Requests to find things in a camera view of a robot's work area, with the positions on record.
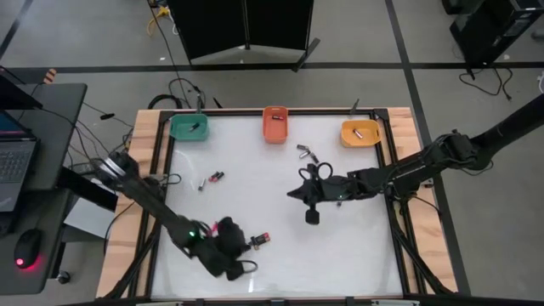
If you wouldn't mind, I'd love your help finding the black equipment cart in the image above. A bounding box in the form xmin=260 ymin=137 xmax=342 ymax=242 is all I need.
xmin=441 ymin=0 xmax=544 ymax=69

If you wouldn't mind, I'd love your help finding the black aluminium table frame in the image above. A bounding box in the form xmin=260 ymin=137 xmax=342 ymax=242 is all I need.
xmin=101 ymin=107 xmax=460 ymax=306

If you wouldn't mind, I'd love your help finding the grey laptop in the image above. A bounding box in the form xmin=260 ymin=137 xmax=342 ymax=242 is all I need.
xmin=0 ymin=109 xmax=40 ymax=213

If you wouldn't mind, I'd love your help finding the black computer mouse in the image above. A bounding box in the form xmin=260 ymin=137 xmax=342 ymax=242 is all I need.
xmin=14 ymin=228 xmax=43 ymax=270

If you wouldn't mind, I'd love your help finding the yellow plastic bin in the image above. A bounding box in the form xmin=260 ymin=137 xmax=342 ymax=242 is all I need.
xmin=340 ymin=119 xmax=383 ymax=149

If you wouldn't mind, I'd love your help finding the black cable with connector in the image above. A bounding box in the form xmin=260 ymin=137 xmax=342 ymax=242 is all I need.
xmin=80 ymin=100 xmax=135 ymax=128

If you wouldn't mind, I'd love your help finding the black desk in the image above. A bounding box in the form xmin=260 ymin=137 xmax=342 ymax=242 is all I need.
xmin=0 ymin=82 xmax=88 ymax=295

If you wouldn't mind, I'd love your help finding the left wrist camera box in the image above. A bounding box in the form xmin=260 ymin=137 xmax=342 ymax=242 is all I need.
xmin=224 ymin=259 xmax=247 ymax=282

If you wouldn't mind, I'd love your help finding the long black floor cable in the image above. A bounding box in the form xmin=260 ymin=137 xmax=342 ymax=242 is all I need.
xmin=146 ymin=0 xmax=192 ymax=110

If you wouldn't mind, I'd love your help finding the black monitor lid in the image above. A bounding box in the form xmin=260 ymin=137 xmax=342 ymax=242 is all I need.
xmin=0 ymin=65 xmax=43 ymax=111

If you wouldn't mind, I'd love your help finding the light grey box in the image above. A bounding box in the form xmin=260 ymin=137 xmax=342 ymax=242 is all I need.
xmin=63 ymin=197 xmax=116 ymax=240

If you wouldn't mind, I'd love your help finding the black divider panel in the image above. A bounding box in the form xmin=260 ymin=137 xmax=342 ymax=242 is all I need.
xmin=245 ymin=0 xmax=320 ymax=72
xmin=167 ymin=0 xmax=249 ymax=65

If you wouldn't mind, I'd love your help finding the black desk crossbar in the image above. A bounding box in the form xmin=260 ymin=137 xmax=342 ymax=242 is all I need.
xmin=57 ymin=166 xmax=119 ymax=213

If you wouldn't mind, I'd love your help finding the black right camera cable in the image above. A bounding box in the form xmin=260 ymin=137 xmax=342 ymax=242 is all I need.
xmin=297 ymin=161 xmax=335 ymax=183

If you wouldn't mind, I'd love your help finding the black cable with plug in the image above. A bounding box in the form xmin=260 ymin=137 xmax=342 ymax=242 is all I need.
xmin=458 ymin=66 xmax=514 ymax=102

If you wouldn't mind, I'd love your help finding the coiled black cable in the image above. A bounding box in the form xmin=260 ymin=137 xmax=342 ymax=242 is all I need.
xmin=147 ymin=77 xmax=207 ymax=111

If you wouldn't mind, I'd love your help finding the teal plastic bin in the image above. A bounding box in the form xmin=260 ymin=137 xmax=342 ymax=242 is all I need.
xmin=168 ymin=112 xmax=211 ymax=143

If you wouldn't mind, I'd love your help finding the orange plastic bin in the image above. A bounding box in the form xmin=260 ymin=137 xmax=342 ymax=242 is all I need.
xmin=262 ymin=105 xmax=290 ymax=145

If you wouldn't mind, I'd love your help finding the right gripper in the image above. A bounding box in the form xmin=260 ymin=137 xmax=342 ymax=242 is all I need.
xmin=286 ymin=178 xmax=330 ymax=206

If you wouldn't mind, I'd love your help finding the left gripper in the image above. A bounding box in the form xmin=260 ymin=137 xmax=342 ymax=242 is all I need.
xmin=206 ymin=220 xmax=255 ymax=261

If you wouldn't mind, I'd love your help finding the yellow cable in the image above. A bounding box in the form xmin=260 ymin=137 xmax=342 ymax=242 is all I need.
xmin=146 ymin=4 xmax=171 ymax=37

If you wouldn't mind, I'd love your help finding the thick black upright pole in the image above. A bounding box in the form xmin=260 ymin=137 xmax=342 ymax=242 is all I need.
xmin=475 ymin=93 xmax=544 ymax=158

